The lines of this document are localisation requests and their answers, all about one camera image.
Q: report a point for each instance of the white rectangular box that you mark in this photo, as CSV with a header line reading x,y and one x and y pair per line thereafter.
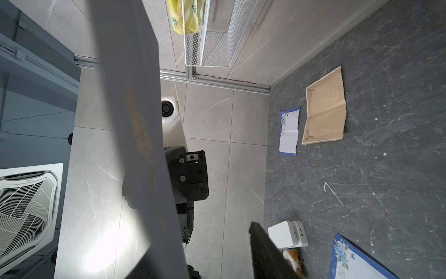
x,y
288,234

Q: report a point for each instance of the blue bordered letter paper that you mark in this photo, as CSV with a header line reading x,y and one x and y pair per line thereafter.
x,y
289,131

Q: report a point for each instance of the brown panda plush toy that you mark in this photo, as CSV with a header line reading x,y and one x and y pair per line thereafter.
x,y
295,261

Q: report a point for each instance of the white wire mesh basket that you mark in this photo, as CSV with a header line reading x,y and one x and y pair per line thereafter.
x,y
209,48

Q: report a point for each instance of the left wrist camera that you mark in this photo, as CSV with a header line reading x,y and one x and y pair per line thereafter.
x,y
173,132

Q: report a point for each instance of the white ceiling air conditioner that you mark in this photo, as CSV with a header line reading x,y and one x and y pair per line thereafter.
x,y
30,199

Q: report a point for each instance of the grey envelope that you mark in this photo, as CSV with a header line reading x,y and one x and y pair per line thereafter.
x,y
129,60

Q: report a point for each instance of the cream letter paper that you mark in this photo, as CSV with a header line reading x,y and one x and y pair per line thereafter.
x,y
326,109

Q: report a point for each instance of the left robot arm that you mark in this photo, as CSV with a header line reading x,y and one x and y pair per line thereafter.
x,y
185,213

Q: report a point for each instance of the yellow packet in basket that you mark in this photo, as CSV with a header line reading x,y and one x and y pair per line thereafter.
x,y
186,16

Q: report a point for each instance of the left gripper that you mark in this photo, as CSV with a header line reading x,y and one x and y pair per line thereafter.
x,y
188,174

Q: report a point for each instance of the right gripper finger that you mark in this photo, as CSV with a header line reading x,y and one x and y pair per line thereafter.
x,y
267,261

